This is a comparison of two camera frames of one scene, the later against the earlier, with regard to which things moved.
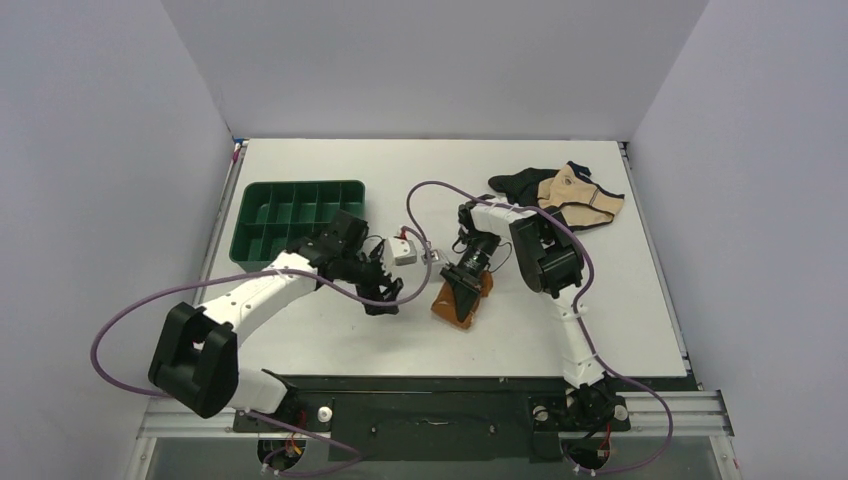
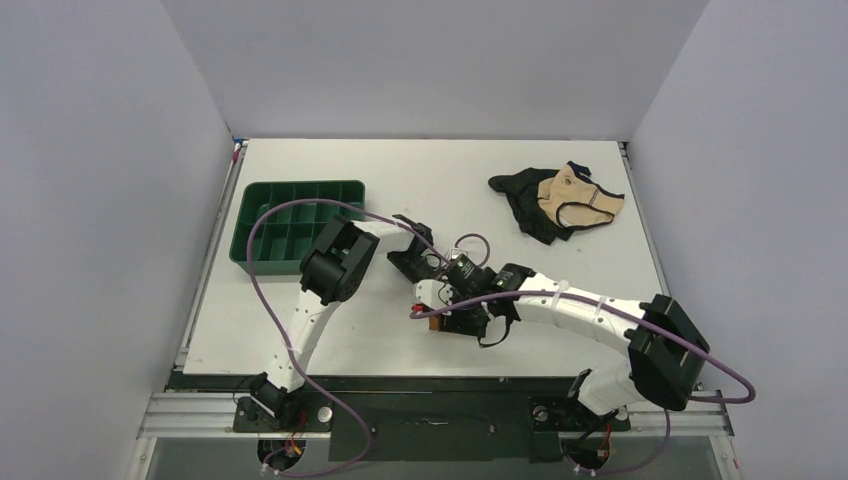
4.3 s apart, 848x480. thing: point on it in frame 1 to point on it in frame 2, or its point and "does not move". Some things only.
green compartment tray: x=275 y=213 does not move
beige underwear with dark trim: x=580 y=201 does not move
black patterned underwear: x=522 y=187 does not move
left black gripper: x=382 y=279 to x=437 y=271
